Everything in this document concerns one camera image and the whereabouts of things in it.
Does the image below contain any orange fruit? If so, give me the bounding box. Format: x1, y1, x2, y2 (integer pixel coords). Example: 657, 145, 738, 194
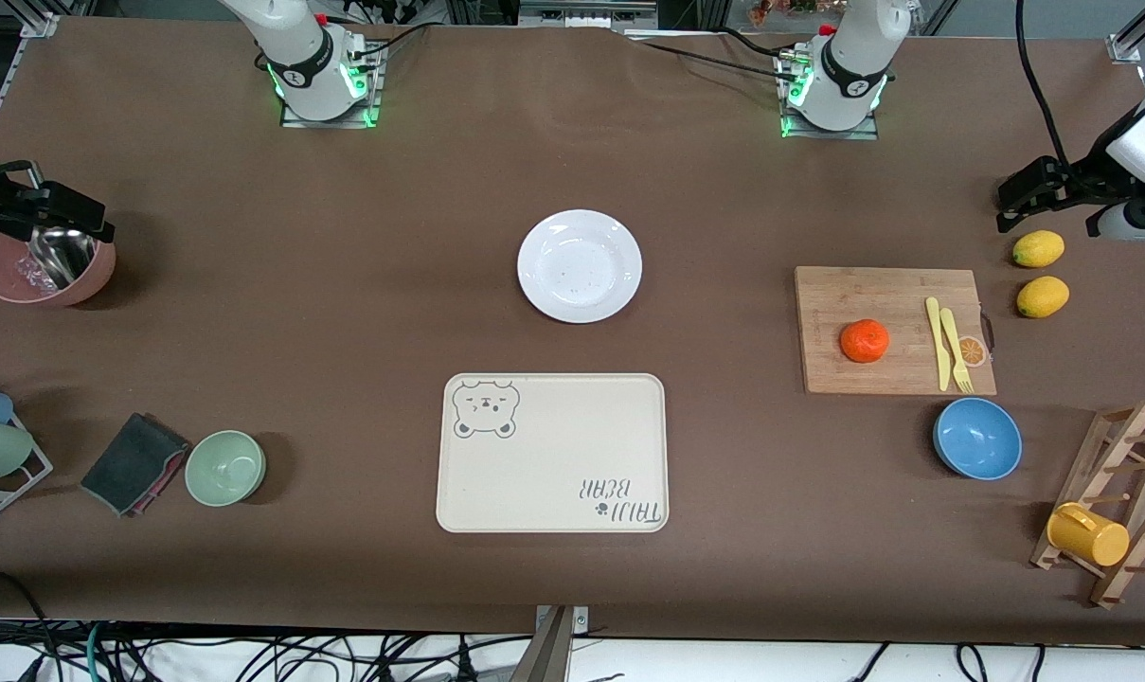
839, 318, 891, 365

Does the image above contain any white round plate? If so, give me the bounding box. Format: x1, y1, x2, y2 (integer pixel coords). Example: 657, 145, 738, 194
517, 209, 644, 325

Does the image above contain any yellow lemon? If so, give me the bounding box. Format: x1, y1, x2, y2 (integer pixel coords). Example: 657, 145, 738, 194
1011, 229, 1066, 269
1015, 276, 1071, 319

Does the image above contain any steel bowl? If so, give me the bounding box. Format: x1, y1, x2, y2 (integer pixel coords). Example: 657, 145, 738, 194
25, 227, 99, 292

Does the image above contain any pink bowl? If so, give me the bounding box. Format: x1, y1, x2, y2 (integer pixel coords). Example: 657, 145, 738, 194
0, 230, 117, 308

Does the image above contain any yellow plastic fork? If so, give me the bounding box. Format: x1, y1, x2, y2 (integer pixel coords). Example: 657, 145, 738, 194
939, 308, 975, 394

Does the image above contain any wooden cutting board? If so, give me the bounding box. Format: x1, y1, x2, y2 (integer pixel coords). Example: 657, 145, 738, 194
795, 266, 998, 397

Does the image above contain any yellow plastic knife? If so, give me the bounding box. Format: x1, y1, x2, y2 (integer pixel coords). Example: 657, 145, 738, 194
925, 296, 953, 392

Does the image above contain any blue bowl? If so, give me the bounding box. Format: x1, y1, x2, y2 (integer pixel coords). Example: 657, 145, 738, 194
932, 397, 1024, 481

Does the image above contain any dark grey folded cloth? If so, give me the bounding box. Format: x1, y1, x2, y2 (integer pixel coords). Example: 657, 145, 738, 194
80, 412, 191, 519

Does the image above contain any wooden cup rack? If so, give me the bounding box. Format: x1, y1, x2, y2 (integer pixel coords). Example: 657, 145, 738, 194
1029, 401, 1145, 609

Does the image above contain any pale green bowl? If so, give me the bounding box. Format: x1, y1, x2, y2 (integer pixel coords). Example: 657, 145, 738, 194
184, 430, 267, 508

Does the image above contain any yellow cup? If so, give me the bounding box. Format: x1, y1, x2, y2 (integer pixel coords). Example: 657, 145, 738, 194
1046, 502, 1132, 569

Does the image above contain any grey metal device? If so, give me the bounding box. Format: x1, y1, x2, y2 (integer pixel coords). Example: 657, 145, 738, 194
518, 0, 660, 34

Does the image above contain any cream tray with bear print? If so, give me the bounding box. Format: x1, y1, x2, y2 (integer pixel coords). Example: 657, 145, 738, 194
436, 372, 670, 534

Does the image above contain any aluminium frame profile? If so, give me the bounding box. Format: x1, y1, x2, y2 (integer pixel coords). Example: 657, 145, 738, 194
1107, 0, 1145, 65

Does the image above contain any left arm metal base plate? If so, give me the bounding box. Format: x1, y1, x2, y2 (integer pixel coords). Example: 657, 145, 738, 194
778, 52, 881, 141

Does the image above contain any white wire rack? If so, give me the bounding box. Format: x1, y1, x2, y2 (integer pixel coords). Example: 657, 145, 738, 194
0, 374, 55, 529

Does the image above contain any metal table bracket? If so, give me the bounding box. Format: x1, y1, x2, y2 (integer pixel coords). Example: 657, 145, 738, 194
523, 604, 592, 682

